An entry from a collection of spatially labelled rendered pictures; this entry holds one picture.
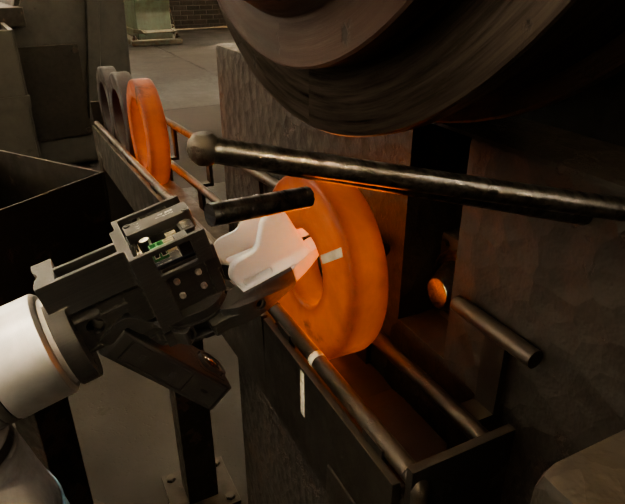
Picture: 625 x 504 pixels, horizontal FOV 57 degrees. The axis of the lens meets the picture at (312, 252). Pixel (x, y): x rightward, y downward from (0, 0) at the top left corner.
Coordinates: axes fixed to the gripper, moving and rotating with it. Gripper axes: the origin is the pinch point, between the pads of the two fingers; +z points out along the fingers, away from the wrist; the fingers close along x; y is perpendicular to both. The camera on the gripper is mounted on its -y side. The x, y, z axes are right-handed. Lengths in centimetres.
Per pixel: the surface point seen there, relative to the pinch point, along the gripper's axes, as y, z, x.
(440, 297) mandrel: -4.2, 5.6, -7.9
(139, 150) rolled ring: -9, -4, 69
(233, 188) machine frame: -9.1, 3.1, 36.4
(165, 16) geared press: -83, 165, 806
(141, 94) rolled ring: 2, -1, 60
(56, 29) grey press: -7, 1, 280
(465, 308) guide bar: -1.0, 4.0, -13.2
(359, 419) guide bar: -3.9, -5.5, -14.2
